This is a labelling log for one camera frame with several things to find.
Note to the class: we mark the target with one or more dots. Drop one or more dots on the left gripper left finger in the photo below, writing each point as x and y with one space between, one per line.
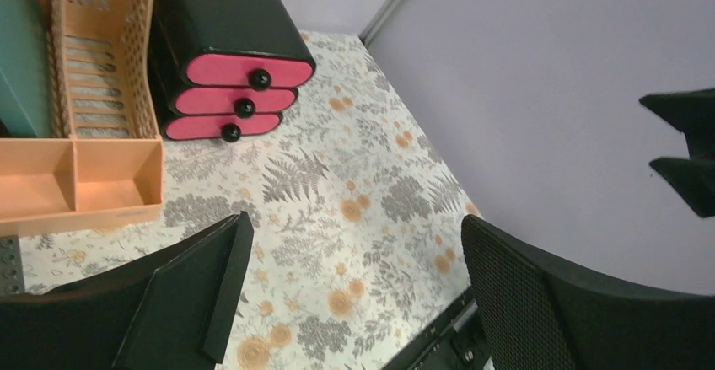
172 309

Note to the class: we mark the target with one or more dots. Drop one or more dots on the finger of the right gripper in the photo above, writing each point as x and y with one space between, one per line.
692 180
691 113

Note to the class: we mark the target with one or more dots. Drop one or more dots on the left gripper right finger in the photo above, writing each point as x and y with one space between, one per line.
540 311

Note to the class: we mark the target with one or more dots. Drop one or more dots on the pink drawer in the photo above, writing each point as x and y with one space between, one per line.
223 100
213 69
229 128

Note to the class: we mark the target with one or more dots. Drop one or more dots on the pink top drawer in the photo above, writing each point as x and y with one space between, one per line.
213 69

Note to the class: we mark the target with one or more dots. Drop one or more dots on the black drawer cabinet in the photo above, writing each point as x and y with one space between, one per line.
181 30

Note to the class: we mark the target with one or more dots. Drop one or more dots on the teal folder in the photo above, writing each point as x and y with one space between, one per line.
25 77

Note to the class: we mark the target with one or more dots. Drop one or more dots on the pink bottom drawer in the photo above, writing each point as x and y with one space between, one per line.
229 128

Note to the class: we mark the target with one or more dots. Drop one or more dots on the peach plastic file organizer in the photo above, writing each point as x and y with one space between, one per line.
103 164

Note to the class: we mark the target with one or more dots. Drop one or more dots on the gray building baseplate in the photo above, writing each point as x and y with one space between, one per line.
11 268

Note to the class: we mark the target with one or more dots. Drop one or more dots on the floral table mat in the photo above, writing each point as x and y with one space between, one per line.
357 223

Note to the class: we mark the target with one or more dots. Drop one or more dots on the black mounting rail base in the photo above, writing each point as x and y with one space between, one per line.
454 340

